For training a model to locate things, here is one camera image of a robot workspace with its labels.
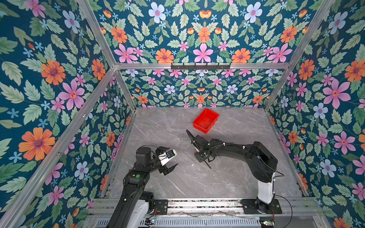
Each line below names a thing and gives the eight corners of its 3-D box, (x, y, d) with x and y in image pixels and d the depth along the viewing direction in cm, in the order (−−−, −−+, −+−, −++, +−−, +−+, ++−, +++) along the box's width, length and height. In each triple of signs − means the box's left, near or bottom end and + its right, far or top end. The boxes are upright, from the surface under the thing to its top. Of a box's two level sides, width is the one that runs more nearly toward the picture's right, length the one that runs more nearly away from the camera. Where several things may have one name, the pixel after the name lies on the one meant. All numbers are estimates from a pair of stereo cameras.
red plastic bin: (191, 127, 110) (191, 123, 106) (205, 110, 121) (205, 106, 117) (206, 135, 105) (207, 131, 101) (219, 117, 116) (220, 113, 113)
